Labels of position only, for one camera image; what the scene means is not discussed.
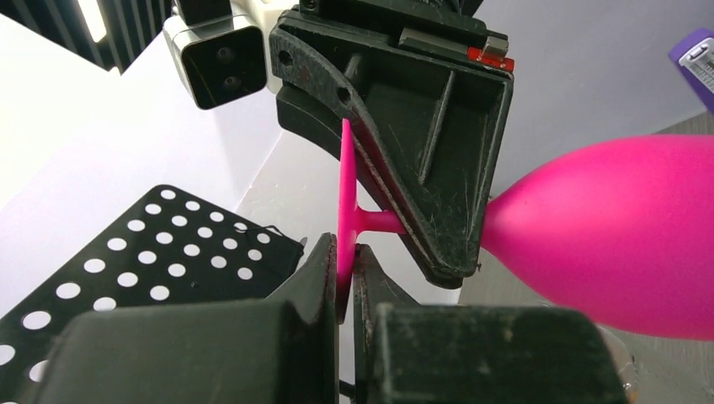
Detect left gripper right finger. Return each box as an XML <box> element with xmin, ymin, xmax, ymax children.
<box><xmin>352</xmin><ymin>244</ymin><xmax>627</xmax><ymax>403</ymax></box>

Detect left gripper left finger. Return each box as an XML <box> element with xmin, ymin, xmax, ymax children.
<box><xmin>33</xmin><ymin>233</ymin><xmax>338</xmax><ymax>403</ymax></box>

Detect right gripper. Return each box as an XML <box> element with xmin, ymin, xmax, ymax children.
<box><xmin>269</xmin><ymin>1</ymin><xmax>514</xmax><ymax>289</ymax></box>

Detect pink plastic goblet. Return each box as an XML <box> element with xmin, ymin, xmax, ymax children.
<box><xmin>337</xmin><ymin>120</ymin><xmax>713</xmax><ymax>341</ymax></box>

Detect black music stand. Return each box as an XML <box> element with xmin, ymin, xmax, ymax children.
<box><xmin>1</xmin><ymin>184</ymin><xmax>304</xmax><ymax>403</ymax></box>

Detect purple tape dispenser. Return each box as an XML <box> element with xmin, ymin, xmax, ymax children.
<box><xmin>668</xmin><ymin>28</ymin><xmax>713</xmax><ymax>114</ymax></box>

